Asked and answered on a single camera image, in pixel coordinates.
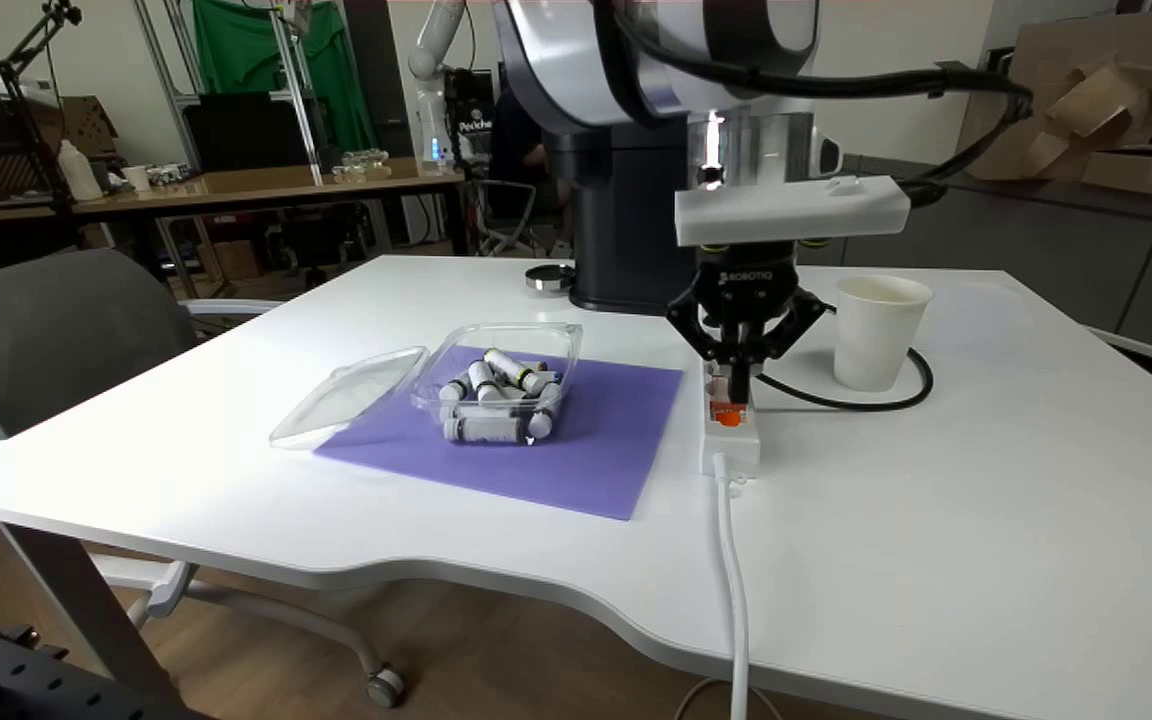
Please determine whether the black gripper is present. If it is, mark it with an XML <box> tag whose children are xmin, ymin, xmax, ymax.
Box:
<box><xmin>664</xmin><ymin>241</ymin><xmax>836</xmax><ymax>408</ymax></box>

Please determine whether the white extension cord orange switch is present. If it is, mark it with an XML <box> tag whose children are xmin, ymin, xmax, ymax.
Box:
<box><xmin>701</xmin><ymin>357</ymin><xmax>767</xmax><ymax>475</ymax></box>

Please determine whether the clear plastic container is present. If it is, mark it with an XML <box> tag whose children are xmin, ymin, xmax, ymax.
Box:
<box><xmin>407</xmin><ymin>315</ymin><xmax>588</xmax><ymax>454</ymax></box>

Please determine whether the clear container lid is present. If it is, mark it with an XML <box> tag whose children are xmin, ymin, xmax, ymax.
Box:
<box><xmin>264</xmin><ymin>339</ymin><xmax>430</xmax><ymax>454</ymax></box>

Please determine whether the white paper cup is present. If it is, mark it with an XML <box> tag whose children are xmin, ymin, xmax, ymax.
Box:
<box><xmin>827</xmin><ymin>272</ymin><xmax>936</xmax><ymax>397</ymax></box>

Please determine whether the purple mat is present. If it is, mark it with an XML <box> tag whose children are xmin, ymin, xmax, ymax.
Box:
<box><xmin>311</xmin><ymin>339</ymin><xmax>687</xmax><ymax>524</ymax></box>

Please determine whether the grey cabinet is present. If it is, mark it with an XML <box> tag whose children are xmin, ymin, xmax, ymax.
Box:
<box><xmin>792</xmin><ymin>148</ymin><xmax>1152</xmax><ymax>367</ymax></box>

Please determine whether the open brown cardboard box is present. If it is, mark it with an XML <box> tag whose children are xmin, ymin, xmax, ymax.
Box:
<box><xmin>964</xmin><ymin>6</ymin><xmax>1152</xmax><ymax>191</ymax></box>

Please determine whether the wooden desk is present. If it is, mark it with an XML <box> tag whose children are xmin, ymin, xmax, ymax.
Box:
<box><xmin>0</xmin><ymin>158</ymin><xmax>469</xmax><ymax>294</ymax></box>

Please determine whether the green cloth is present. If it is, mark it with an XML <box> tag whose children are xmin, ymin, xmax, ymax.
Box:
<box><xmin>189</xmin><ymin>0</ymin><xmax>381</xmax><ymax>161</ymax></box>

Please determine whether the white plastic bottle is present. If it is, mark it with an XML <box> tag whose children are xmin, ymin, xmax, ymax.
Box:
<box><xmin>50</xmin><ymin>132</ymin><xmax>108</xmax><ymax>210</ymax></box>

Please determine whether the grey office chair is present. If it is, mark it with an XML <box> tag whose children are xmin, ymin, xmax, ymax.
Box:
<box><xmin>0</xmin><ymin>245</ymin><xmax>417</xmax><ymax>714</ymax></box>

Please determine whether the grey table leg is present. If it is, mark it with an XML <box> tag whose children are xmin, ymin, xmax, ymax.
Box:
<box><xmin>0</xmin><ymin>520</ymin><xmax>189</xmax><ymax>720</ymax></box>

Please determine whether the black lamp stand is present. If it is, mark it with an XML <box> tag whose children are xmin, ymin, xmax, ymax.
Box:
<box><xmin>0</xmin><ymin>0</ymin><xmax>89</xmax><ymax>222</ymax></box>

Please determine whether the black perforated board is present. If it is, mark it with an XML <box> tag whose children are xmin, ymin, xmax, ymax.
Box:
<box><xmin>0</xmin><ymin>615</ymin><xmax>206</xmax><ymax>720</ymax></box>

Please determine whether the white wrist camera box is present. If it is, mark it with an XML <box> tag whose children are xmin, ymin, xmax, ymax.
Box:
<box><xmin>671</xmin><ymin>172</ymin><xmax>914</xmax><ymax>251</ymax></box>

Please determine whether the black power cable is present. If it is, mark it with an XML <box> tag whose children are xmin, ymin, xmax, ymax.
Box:
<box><xmin>753</xmin><ymin>339</ymin><xmax>940</xmax><ymax>417</ymax></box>

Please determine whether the white power cable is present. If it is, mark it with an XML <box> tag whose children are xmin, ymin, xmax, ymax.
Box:
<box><xmin>668</xmin><ymin>449</ymin><xmax>785</xmax><ymax>720</ymax></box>

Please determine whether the black robot cable hose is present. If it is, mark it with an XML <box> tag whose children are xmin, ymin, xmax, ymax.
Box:
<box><xmin>594</xmin><ymin>0</ymin><xmax>1034</xmax><ymax>212</ymax></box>

